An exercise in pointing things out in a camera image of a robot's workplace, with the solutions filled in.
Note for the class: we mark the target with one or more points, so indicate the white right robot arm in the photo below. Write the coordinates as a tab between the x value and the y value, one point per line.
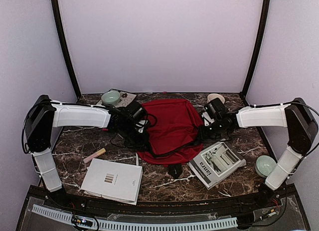
298	121

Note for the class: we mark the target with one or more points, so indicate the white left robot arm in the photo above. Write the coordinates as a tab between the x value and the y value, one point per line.
46	115

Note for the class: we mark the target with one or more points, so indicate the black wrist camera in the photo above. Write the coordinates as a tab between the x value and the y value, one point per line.
136	111
215	108

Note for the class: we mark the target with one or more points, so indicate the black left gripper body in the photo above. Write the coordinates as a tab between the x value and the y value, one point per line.
133	140

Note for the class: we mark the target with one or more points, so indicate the black enclosure frame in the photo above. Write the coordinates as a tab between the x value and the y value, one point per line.
86	203

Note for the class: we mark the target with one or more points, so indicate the white booklet with stripes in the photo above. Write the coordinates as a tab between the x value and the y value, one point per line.
114	181

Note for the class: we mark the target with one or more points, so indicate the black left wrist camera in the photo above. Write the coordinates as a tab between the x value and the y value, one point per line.
136	111

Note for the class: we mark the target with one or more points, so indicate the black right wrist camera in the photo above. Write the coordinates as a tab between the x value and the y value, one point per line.
215	108

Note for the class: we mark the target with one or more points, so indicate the white pen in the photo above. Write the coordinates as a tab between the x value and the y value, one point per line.
137	160

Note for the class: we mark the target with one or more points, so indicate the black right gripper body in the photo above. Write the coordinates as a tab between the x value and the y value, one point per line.
214	133

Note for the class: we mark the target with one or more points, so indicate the red backpack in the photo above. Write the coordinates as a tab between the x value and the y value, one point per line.
174	138

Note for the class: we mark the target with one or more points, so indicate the pink yellow highlighter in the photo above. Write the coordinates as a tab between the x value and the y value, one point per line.
94	155

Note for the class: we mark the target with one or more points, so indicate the white mug with red pattern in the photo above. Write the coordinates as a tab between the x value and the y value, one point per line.
213	96

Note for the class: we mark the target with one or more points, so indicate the white slotted cable duct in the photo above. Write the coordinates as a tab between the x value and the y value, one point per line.
132	223

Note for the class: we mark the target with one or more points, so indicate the floral patterned square plate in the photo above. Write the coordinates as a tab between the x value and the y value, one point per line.
125	99

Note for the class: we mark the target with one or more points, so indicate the pale green ceramic bowl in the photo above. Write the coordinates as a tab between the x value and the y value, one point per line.
111	98

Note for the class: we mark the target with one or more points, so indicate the grey black and white magazine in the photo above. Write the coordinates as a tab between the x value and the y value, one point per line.
215	163

